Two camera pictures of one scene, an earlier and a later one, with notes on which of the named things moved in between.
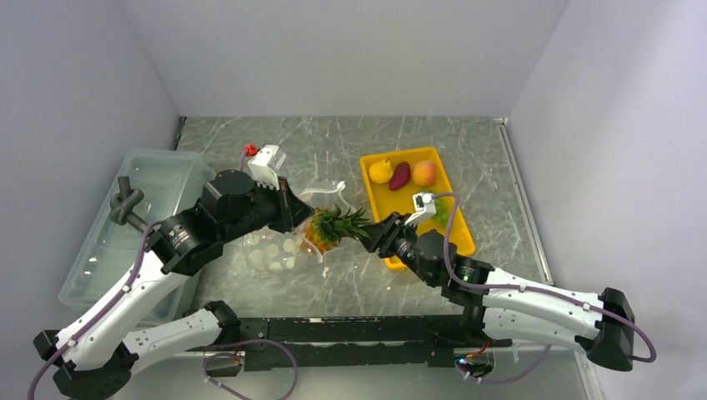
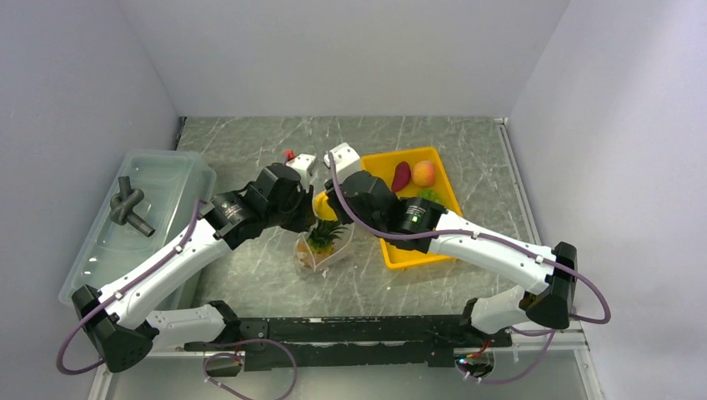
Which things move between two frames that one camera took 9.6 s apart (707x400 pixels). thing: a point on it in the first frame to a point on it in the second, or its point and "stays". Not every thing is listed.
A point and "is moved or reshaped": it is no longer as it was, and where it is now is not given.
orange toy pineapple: [328, 227] stays
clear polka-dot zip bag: [271, 253] to [323, 245]
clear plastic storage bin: [171, 182] stays
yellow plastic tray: [392, 179] is moved or reshaped
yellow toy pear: [381, 172] to [321, 207]
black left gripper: [291, 210] stays
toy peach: [424, 173] stays
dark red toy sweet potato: [400, 177] stays
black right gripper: [382, 235] to [332, 192]
